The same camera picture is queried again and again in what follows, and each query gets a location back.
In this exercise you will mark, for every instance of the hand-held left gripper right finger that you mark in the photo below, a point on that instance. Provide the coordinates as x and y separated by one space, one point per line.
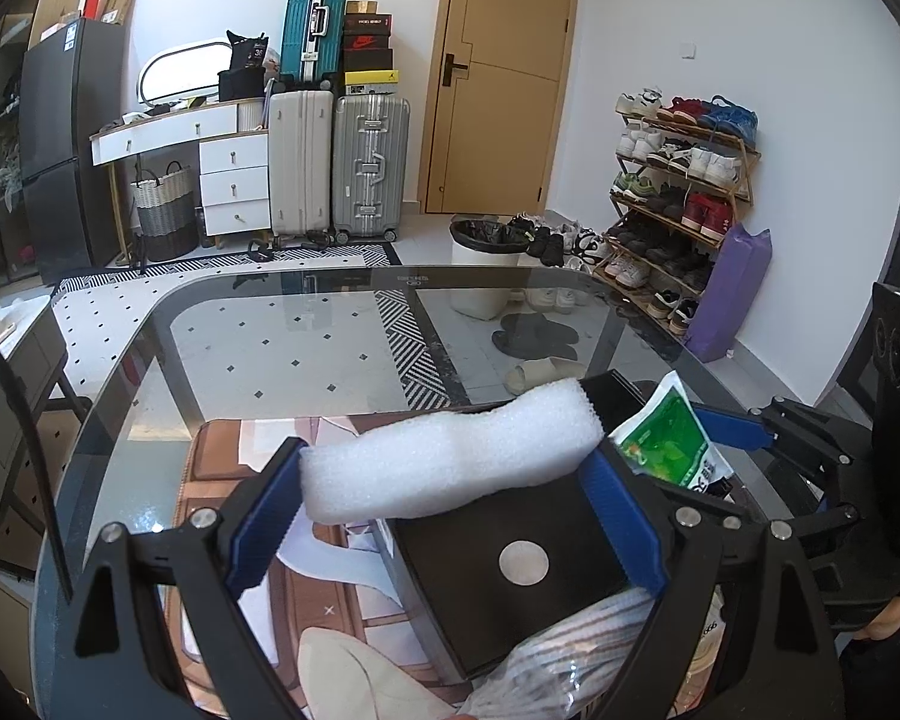
626 525

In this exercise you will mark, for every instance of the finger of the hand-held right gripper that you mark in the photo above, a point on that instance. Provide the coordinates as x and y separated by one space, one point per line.
731 427
832 523

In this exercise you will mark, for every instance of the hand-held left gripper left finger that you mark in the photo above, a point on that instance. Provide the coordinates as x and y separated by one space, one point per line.
259 532

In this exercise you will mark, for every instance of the green medicine packet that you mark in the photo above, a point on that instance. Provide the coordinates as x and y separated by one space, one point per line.
664 431

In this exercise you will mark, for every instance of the black cardboard box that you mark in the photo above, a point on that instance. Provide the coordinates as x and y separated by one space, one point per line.
517 525

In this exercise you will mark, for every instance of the cream soft cloth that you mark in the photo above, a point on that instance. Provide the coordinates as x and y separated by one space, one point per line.
367 679

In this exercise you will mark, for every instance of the white foam block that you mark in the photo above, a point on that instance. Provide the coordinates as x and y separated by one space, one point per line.
450 450

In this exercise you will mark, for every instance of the person's right hand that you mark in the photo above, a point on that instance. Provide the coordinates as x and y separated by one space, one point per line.
886 619

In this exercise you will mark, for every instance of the printed cartoon desk mat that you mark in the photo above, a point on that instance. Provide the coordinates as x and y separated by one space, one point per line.
217 480

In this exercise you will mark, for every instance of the purple bag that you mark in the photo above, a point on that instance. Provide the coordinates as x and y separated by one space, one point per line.
727 292

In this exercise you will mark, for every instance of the white plastic packet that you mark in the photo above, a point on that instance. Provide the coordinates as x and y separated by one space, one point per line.
705 637

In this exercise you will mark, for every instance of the beige slipper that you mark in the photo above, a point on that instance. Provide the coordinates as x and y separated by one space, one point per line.
544 373

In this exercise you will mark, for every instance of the pair of black slippers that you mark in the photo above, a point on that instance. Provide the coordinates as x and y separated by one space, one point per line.
532 334

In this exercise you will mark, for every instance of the wooden shoe rack with shoes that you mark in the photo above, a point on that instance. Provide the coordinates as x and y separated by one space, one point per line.
675 195

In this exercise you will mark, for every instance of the black and white patterned rug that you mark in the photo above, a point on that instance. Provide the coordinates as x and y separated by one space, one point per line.
412 345

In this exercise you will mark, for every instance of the pile of loose shoes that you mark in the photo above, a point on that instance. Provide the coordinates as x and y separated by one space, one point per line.
555 240

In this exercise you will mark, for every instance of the white trash bin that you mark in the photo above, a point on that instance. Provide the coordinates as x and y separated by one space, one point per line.
484 270

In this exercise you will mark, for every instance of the woven laundry basket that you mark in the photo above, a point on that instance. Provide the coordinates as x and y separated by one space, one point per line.
165 214

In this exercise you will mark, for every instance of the white dresser with drawers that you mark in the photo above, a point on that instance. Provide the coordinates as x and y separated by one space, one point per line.
225 165

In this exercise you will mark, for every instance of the white suitcase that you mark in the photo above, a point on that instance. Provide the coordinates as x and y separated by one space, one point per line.
300 161

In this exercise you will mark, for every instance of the silver suitcase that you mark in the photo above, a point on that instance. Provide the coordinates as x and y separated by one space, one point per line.
367 165

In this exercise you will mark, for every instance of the wooden door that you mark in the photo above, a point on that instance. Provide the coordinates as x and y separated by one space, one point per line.
502 90

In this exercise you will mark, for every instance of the dark grey fridge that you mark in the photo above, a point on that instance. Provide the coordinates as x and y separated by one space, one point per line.
71 142

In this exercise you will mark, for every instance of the oval mirror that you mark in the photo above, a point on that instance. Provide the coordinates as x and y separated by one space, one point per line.
184 71

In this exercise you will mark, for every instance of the black bag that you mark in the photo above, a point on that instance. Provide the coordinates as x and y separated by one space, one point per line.
244 64

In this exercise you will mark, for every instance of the red and black shoe box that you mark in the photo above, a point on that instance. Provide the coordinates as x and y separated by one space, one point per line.
367 41

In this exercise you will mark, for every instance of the teal suitcase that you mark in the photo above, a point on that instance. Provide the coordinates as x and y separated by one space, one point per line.
311 26

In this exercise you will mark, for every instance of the brown shoe box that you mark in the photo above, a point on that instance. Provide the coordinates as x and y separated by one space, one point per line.
363 8

